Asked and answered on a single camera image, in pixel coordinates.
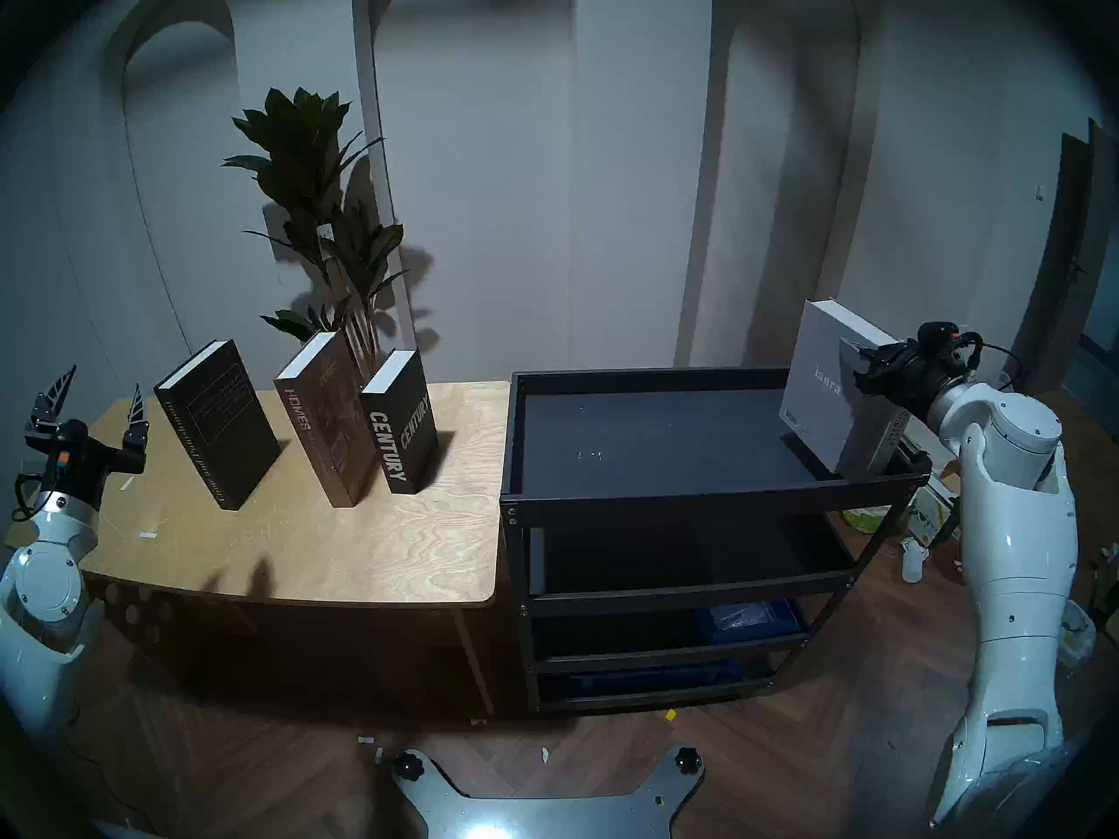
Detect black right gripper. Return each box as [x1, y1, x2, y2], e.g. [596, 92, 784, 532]
[839, 320, 982, 420]

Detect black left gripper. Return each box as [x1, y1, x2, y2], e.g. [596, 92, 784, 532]
[24, 365, 149, 508]

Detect grey ianra book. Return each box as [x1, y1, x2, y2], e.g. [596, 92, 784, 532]
[778, 300, 906, 478]

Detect black Crime and Punishment book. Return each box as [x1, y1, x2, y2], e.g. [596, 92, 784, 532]
[153, 338, 282, 511]

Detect black Century book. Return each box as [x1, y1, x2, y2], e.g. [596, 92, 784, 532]
[359, 349, 440, 496]

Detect black metal shelf cart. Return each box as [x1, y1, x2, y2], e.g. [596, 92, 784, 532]
[500, 366, 933, 716]

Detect green white carton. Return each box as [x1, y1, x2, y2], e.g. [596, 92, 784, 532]
[907, 483, 961, 548]

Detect dark brown door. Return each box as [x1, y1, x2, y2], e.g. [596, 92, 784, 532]
[1005, 119, 1119, 401]

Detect brown Homes book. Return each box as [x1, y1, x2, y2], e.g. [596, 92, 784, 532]
[273, 330, 386, 509]

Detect blue bin with plastic bag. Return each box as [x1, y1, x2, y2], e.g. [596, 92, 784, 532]
[695, 600, 805, 650]

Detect light wooden table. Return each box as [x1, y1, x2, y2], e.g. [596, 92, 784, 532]
[4, 380, 512, 716]

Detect tall green leafy plant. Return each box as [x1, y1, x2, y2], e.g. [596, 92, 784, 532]
[221, 86, 412, 366]

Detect white trash bag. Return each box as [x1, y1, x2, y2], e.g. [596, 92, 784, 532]
[1060, 601, 1097, 672]

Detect dark blue flat bin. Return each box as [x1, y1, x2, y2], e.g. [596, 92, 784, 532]
[559, 661, 744, 700]

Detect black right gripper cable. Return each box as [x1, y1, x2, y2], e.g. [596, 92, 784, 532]
[960, 332, 1028, 394]

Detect grey metal robot base plate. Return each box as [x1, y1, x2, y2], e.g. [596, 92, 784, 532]
[392, 745, 705, 839]

